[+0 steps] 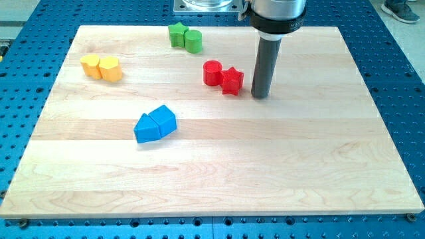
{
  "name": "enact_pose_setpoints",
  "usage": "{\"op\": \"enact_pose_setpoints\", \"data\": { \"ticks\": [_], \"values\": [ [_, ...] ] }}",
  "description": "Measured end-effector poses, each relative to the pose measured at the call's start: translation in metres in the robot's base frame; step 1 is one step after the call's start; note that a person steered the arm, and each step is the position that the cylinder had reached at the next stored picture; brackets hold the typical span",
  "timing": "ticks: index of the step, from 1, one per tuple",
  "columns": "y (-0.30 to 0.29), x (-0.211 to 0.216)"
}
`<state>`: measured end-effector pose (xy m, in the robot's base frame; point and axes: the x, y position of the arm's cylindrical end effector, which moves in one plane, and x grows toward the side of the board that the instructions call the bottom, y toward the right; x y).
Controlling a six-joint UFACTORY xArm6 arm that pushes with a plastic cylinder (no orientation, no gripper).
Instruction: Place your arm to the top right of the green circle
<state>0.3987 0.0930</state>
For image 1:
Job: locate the red star block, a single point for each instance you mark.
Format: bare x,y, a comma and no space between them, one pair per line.
232,81

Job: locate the blue triangle block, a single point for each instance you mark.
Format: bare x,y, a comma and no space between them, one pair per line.
146,129

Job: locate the blue cube block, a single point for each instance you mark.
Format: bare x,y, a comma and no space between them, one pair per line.
165,119

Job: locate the red cylinder block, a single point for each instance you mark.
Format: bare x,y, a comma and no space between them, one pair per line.
212,73

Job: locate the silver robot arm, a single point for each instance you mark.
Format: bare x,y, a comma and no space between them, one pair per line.
274,18

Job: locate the yellow heart block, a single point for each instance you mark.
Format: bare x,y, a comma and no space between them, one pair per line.
90,65

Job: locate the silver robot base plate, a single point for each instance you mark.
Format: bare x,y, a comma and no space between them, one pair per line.
206,6

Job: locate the green star block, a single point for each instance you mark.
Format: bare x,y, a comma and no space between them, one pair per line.
177,34

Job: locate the grey sneaker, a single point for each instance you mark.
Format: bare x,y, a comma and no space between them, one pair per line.
400,10

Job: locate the yellow hexagon block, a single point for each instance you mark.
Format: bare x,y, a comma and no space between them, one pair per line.
110,69

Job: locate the wooden board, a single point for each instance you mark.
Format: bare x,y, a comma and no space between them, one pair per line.
316,145

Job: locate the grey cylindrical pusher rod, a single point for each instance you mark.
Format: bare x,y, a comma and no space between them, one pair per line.
264,68

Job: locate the green cylinder block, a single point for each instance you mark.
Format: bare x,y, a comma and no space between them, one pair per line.
193,41

